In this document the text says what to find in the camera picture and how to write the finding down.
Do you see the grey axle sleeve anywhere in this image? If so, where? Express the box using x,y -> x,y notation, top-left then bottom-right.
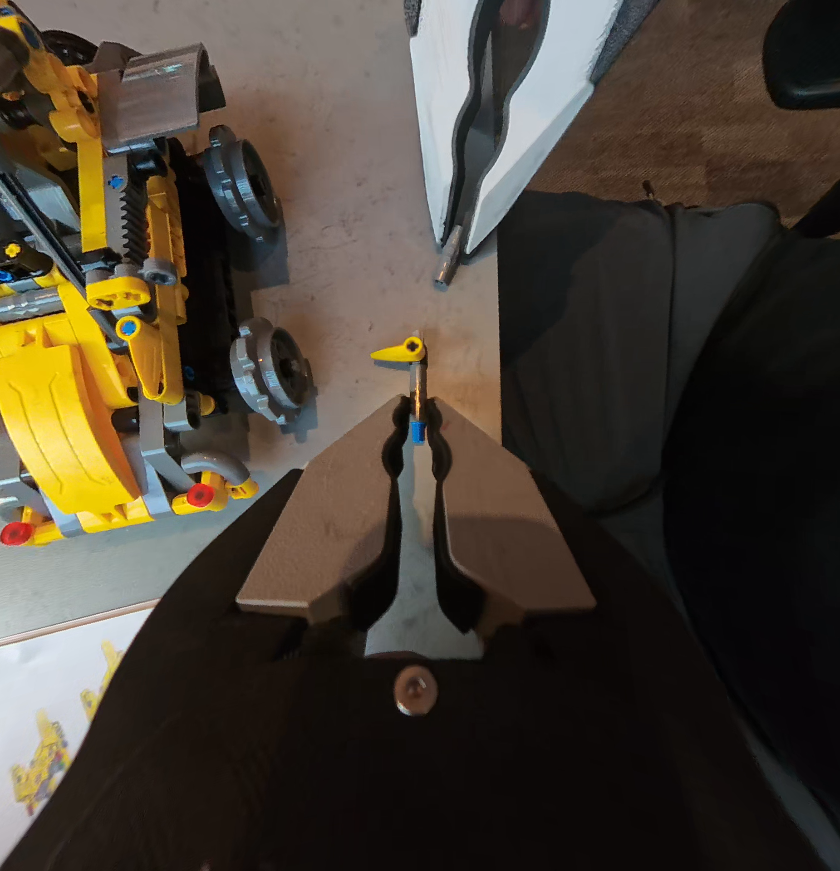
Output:
432,221 -> 465,290

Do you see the instruction booklet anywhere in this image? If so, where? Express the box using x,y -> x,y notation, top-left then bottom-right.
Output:
0,599 -> 162,871

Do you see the small yellow tooth piece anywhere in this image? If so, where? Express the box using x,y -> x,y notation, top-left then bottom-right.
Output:
370,337 -> 427,365

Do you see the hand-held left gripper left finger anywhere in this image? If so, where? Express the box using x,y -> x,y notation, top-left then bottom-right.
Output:
236,395 -> 408,630

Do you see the black chair base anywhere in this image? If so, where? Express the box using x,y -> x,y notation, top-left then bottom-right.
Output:
762,0 -> 840,110

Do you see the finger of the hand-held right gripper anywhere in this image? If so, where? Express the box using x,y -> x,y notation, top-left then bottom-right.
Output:
462,0 -> 626,256
408,0 -> 496,246

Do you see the yellow toy brick vehicle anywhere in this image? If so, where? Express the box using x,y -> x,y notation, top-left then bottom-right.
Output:
0,0 -> 319,548

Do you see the person's dark clothing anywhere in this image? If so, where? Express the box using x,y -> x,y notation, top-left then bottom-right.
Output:
498,191 -> 840,871

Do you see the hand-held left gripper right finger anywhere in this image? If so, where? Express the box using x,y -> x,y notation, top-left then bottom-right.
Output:
428,396 -> 598,641

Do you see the grey axle pin blue tip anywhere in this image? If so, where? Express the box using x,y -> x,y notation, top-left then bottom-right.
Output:
408,333 -> 431,446

